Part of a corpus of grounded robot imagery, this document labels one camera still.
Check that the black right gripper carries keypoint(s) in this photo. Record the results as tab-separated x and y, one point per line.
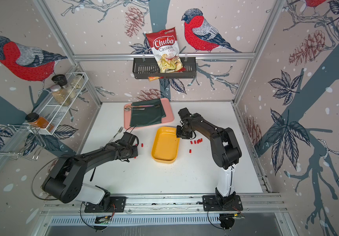
179	135

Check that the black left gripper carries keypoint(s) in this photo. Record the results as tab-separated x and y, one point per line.
136	152

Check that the yellow plastic storage box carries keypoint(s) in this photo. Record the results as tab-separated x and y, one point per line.
166	145

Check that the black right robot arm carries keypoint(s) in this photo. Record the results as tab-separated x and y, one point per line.
225	151

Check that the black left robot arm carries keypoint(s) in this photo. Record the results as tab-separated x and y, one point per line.
65	180

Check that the pink plastic tray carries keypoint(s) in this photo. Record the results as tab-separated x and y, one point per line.
168	118

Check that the dark green cloth napkin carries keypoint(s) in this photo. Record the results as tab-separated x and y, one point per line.
152	114

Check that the small silver spoon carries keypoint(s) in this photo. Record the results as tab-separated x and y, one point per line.
133	108

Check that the long gold colourful spoon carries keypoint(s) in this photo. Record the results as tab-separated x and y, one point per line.
143	106

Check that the clear spice jar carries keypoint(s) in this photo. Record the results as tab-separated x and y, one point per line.
78	81

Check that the silver lid spice jar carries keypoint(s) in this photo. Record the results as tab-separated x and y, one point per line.
60	95

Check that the Chuba cassava chips bag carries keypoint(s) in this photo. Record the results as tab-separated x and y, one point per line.
165	49

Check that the black lid spice jar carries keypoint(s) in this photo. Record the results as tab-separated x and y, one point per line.
60	80

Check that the orange spice jar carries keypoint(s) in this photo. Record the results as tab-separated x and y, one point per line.
38	121

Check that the fork with white handle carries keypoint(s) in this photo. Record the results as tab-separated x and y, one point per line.
118	132

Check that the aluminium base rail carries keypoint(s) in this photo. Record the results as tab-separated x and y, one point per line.
139	204

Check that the black wire wall basket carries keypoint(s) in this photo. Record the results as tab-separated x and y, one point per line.
145	68

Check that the white wire spice rack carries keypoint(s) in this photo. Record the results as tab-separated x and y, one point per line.
55	113

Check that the chrome wire holder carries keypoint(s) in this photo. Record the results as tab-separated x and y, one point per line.
21	141

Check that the aluminium corner frame post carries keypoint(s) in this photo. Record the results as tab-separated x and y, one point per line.
64	44

